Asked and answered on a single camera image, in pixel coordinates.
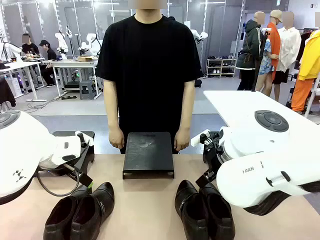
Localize mannequin in white shirt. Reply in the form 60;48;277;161
274;11;303;101

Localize dark leather buckle shoe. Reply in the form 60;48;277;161
69;181;115;240

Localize mannequin in yellow hoodie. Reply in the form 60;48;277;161
291;29;320;113

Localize seated person black shirt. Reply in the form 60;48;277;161
21;33;41;57

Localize white shoe rack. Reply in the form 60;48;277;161
206;56;237;78

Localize mannequin in blue floral outfit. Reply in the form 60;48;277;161
254;38;280;96

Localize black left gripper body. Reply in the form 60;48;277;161
46;161;73;176

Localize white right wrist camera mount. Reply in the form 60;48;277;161
190;129;211;147

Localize person torso black t-shirt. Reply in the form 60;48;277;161
94;13;203;155

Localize mannequin in orange shirt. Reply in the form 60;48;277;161
264;9;283;101

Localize seated person black cap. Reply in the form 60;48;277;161
38;39;59;88

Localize black narrow shoe stand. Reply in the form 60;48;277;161
122;131;175;180

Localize mannequin in green jacket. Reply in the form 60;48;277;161
236;11;265;91

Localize person's right hand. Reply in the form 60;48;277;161
108;128;125;150

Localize person's left forearm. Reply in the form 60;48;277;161
178;79;196;133

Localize black wide shoe stand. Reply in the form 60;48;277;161
51;130;96;176

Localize black leather plain shoe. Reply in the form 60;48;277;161
199;182;236;240

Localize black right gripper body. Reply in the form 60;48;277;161
201;131;225;175

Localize white background desk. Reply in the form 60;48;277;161
48;59;104;99
0;61;48;102

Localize grey plastic stool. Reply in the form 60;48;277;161
79;80;97;101

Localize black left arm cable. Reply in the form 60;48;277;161
36;168;85;198

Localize person's left hand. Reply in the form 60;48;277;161
173;129;191;151

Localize black leather strap shoe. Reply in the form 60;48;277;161
174;179;210;240

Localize person's right forearm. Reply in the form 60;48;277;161
103;79;121;132

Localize black corrugated cable sleeve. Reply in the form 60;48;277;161
243;188;292;216

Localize black hanging garment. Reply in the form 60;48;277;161
0;76;17;108

